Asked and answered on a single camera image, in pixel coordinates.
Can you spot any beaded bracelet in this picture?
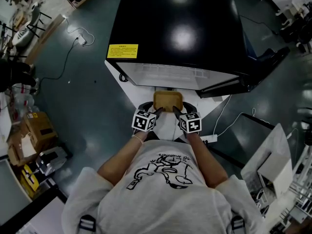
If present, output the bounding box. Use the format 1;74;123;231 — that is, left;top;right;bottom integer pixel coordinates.
131;134;145;145

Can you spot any person's white printed shirt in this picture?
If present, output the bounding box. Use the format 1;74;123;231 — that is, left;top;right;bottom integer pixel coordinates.
61;139;265;234

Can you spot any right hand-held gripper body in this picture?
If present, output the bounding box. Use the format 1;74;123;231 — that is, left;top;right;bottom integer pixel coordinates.
178;112;203;134

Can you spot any open cardboard box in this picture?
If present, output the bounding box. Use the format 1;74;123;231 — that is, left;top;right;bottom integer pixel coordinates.
7;133;37;167

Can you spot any grey harness strap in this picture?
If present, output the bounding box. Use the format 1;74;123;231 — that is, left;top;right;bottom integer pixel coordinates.
230;214;246;231
78;214;96;231

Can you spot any white box appliance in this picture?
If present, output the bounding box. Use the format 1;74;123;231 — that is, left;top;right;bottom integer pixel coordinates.
257;152;293;197

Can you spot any black power cable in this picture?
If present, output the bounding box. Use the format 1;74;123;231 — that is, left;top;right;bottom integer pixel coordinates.
36;37;80;81

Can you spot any silver case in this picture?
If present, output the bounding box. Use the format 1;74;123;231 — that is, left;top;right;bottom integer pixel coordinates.
36;146;69;176

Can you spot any grey shell chair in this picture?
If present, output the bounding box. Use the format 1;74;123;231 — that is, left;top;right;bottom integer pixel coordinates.
25;2;52;39

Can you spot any white power cable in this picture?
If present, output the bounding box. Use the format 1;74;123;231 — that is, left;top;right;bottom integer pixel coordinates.
63;17;95;47
216;107;256;137
212;94;232;136

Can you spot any pile of clear plastic bags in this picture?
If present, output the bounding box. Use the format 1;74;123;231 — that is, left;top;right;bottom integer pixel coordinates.
9;81;39;114

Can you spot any black mini fridge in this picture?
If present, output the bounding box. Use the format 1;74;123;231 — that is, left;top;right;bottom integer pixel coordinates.
104;0;291;99

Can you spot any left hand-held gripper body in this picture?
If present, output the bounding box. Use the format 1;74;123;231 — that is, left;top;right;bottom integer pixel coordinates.
131;108;157;133

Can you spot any beige plastic bowl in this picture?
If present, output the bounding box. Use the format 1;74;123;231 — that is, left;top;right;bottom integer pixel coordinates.
153;90;186;114

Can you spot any person's right forearm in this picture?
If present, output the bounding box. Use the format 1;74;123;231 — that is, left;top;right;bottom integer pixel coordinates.
187;132;230;189

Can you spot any zebra striped pouf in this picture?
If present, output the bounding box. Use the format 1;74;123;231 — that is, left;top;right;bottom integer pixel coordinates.
12;29;34;46

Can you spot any yellow label sticker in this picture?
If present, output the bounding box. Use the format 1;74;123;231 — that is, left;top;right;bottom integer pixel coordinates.
106;44;139;59

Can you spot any closed cardboard box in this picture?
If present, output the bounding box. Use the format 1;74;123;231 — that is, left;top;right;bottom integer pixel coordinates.
24;111;59;151

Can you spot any person's left forearm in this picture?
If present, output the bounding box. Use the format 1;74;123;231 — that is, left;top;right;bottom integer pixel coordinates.
97;130;149;186

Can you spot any black framed white board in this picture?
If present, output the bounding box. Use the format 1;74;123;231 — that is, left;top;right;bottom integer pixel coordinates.
0;157;68;234

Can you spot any marble top side table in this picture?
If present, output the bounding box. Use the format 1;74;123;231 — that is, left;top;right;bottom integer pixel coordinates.
240;123;293;199

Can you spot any black frame table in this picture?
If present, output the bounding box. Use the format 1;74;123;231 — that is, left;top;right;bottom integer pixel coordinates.
207;112;276;169

